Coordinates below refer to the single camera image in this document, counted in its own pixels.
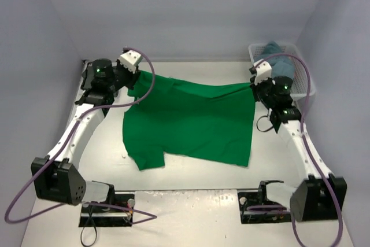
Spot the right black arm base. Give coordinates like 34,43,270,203
237,180,291,224

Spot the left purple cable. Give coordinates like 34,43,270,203
4,46,158,224

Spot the purple cable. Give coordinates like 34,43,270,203
4,46,158,224
245,53,344,247

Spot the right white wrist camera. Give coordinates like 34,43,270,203
249,59,272,85

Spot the black thin looped cable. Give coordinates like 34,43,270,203
80,212,98,246

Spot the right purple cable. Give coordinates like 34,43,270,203
245,53,344,247

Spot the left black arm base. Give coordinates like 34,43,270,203
79,191,135,227

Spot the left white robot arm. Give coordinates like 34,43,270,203
31,58,140,212

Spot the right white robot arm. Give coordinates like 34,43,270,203
250,76,347,222

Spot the green t shirt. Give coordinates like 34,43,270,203
123,72,256,171

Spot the white laundry basket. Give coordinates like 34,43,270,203
248,42,308,101

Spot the blue t shirt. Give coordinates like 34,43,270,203
255,41,294,80

